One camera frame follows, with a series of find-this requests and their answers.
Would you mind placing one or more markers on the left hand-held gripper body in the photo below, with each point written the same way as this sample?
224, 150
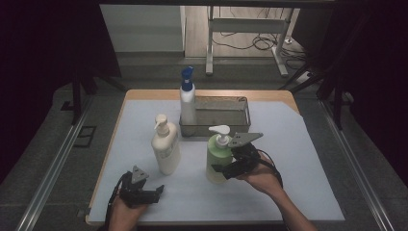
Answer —
134, 192

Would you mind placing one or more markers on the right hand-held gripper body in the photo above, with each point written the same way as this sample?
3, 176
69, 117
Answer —
245, 155

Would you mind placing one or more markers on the pale green pump bottle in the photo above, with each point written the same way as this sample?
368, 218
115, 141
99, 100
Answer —
216, 160

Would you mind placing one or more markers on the cream pump bottle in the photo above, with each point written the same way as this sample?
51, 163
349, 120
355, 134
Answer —
166, 150

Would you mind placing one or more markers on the white spray bottle blue head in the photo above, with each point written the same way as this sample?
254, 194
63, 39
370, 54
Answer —
187, 102

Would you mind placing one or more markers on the person's left hand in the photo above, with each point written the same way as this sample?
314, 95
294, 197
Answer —
123, 213

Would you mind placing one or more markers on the person's right hand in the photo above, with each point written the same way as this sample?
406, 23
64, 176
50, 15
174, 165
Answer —
264, 179

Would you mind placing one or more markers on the white table cover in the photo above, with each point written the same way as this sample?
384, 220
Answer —
288, 179

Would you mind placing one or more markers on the black metal stand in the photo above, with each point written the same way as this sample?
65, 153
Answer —
76, 96
336, 102

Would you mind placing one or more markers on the white panel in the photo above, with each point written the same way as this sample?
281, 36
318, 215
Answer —
141, 29

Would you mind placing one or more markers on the dark curtain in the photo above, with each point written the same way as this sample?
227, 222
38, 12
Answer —
32, 64
378, 64

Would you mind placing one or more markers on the aluminium rail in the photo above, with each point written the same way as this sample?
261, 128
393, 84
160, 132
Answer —
54, 170
359, 166

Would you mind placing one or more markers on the white metal stand frame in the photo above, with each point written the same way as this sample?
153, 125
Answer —
247, 25

